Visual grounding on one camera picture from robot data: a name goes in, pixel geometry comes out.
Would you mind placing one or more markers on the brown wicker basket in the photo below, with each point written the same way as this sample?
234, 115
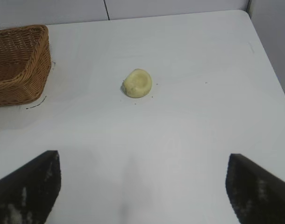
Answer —
18, 67

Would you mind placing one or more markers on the pale yellow egg yolk pastry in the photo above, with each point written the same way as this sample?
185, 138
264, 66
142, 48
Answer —
137, 82

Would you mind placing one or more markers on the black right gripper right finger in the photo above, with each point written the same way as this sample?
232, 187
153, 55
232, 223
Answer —
259, 193

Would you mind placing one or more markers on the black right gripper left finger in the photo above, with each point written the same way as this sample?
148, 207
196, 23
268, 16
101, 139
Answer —
25, 191

